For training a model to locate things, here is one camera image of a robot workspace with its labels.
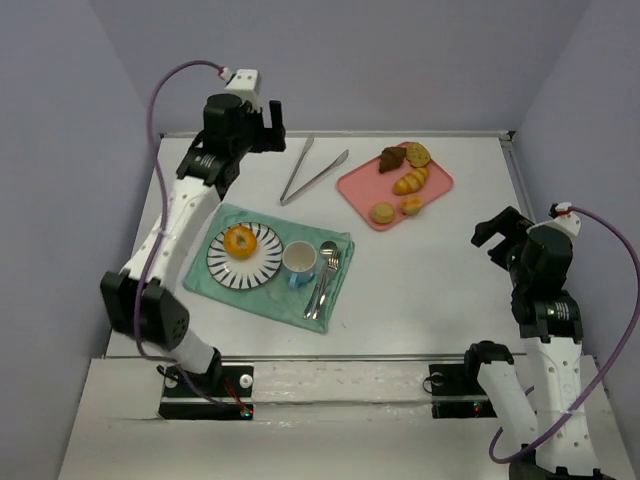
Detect metal tongs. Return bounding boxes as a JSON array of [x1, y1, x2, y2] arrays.
[[279, 133, 350, 207]]

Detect orange bagel donut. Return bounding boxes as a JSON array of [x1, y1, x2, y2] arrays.
[[223, 225, 257, 260]]

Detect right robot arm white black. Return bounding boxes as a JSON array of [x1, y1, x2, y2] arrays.
[[464, 203, 606, 479]]

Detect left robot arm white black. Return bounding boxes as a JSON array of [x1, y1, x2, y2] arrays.
[[100, 93, 286, 385]]

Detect long striped bread roll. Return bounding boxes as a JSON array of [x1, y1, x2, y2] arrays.
[[392, 167, 429, 196]]

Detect round seeded bread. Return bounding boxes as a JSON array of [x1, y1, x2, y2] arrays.
[[405, 142, 432, 168]]

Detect small orange bun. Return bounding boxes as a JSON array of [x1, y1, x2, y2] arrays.
[[400, 195, 424, 216]]

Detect pink tray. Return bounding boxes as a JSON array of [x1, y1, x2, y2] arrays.
[[336, 157, 454, 231]]

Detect chocolate croissant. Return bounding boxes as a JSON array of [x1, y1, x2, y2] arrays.
[[378, 146, 406, 174]]

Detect metal spoon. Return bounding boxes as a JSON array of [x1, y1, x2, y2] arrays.
[[302, 240, 339, 319]]

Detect blue white mug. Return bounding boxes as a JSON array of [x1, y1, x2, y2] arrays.
[[282, 241, 317, 288]]

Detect small round muffin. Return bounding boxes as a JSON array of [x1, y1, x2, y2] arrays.
[[369, 202, 396, 225]]

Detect white blue striped plate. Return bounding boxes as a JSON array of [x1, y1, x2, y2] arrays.
[[206, 222, 284, 290]]

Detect metal fork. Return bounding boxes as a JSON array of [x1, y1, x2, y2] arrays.
[[307, 250, 341, 320]]

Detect teal cloth placemat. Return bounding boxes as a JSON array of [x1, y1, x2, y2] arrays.
[[182, 203, 355, 334]]

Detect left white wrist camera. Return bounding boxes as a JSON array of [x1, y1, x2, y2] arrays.
[[219, 67, 261, 112]]

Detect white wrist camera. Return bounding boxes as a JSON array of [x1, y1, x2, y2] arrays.
[[527, 202, 581, 239], [219, 67, 261, 112]]

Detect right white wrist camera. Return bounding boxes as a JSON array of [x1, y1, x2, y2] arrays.
[[527, 202, 581, 239]]

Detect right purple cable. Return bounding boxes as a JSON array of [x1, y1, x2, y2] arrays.
[[487, 205, 640, 464]]

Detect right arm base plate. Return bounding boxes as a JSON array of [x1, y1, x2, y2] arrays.
[[422, 363, 496, 419]]

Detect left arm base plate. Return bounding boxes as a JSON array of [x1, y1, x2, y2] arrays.
[[156, 363, 254, 421]]

